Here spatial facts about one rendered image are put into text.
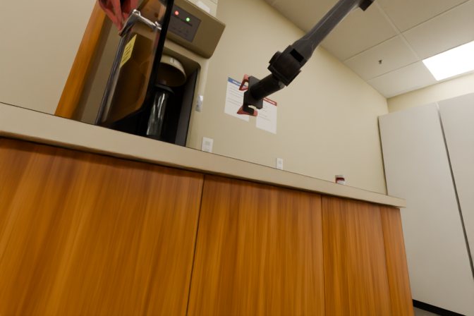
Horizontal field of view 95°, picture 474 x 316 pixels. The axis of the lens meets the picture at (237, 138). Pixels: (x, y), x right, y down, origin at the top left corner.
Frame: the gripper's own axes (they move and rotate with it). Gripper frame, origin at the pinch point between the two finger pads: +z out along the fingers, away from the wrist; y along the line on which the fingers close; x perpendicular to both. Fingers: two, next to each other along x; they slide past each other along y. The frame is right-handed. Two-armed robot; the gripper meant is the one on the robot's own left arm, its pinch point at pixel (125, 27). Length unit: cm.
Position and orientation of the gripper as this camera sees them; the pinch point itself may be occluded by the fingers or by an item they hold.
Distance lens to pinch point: 61.4
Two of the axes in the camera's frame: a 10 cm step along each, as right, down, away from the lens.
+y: -6.5, 1.5, -7.4
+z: 2.2, 9.8, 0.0
